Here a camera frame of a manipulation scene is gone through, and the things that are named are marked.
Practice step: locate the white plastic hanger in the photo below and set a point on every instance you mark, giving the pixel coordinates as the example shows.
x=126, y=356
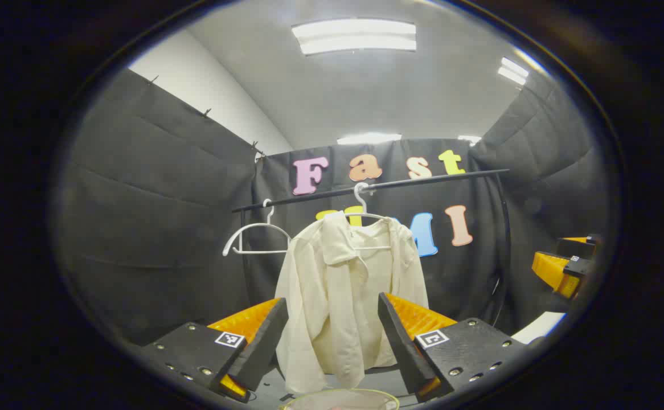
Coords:
x=258, y=225
x=361, y=206

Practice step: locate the white flat board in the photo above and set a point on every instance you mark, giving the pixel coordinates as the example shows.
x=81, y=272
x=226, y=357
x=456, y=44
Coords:
x=540, y=327

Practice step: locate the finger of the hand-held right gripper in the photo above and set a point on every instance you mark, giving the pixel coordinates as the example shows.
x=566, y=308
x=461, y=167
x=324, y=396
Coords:
x=554, y=270
x=574, y=247

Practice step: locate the black backdrop cloth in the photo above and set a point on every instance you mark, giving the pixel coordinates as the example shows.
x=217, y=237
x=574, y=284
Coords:
x=155, y=216

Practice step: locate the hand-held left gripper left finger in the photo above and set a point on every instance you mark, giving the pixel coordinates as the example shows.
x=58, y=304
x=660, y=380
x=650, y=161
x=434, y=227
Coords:
x=263, y=347

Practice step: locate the black clothes rack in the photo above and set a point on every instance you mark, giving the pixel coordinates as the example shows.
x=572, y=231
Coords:
x=434, y=180

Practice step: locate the round white laundry hamper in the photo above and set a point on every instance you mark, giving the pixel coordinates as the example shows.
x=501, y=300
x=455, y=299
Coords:
x=337, y=400

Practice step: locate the large ceiling light panel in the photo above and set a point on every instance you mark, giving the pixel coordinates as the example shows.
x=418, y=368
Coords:
x=355, y=37

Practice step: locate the cream long-sleeved shirt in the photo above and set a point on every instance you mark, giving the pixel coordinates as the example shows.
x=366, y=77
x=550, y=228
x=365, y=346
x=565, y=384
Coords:
x=332, y=296

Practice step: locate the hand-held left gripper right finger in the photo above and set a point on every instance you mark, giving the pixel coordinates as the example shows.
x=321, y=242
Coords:
x=403, y=347

